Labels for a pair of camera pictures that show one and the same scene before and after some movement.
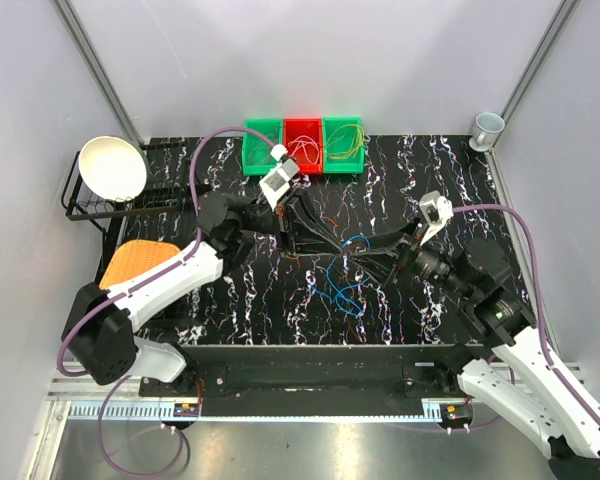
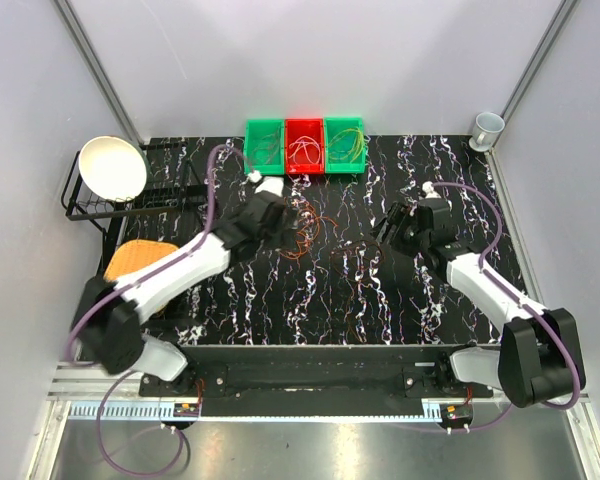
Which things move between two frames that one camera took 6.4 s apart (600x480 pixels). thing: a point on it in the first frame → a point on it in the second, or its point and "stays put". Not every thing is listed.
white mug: (486, 130) stays put
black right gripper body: (406, 254) → (406, 237)
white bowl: (111, 169) stays put
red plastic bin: (303, 142) stays put
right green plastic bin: (343, 145) stays put
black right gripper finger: (383, 243) → (382, 231)
